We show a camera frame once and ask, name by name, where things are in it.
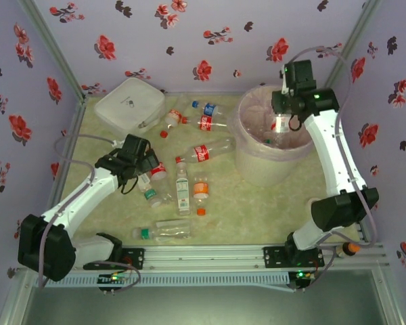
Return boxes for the brown bottle orange cap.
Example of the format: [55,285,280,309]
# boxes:
[334,242,361,259]

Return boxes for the aluminium frame bar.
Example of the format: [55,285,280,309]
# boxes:
[371,267,406,325]
[0,267,35,325]

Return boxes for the white slotted cable duct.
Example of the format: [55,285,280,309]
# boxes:
[32,273,297,293]

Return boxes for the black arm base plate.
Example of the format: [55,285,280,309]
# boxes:
[263,246,325,269]
[83,248,145,271]

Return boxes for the large red label bottle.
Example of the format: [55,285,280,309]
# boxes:
[150,161,175,206]

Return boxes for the red label cola bottle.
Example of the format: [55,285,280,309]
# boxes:
[175,137,237,164]
[273,114,292,135]
[181,114,229,131]

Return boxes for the orange white label short bottle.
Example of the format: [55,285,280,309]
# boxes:
[164,108,183,129]

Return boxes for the orange label orange cap bottle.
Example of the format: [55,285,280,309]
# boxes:
[191,172,210,217]

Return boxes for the grey left arm cable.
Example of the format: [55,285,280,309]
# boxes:
[39,133,141,294]

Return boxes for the aluminium corner post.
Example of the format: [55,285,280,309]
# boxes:
[319,0,384,100]
[18,0,87,102]

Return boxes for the aluminium front rail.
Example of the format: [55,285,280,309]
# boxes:
[19,244,389,274]

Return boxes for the black controller box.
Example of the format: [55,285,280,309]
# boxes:
[288,269,317,293]

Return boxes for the blue label plastic bottle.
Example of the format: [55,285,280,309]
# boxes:
[191,100,229,118]

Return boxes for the pale green marbled table mat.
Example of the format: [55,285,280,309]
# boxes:
[49,93,363,246]

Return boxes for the grey right arm cable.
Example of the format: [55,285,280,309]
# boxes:
[286,45,379,285]

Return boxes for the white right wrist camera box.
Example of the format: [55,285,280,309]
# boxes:
[279,69,290,96]

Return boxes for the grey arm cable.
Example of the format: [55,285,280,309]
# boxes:
[286,45,379,285]
[39,133,141,294]

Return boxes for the white square container lid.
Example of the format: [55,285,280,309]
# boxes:
[93,77,166,144]

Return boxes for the white plastic bin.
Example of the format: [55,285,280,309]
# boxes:
[227,85,316,188]

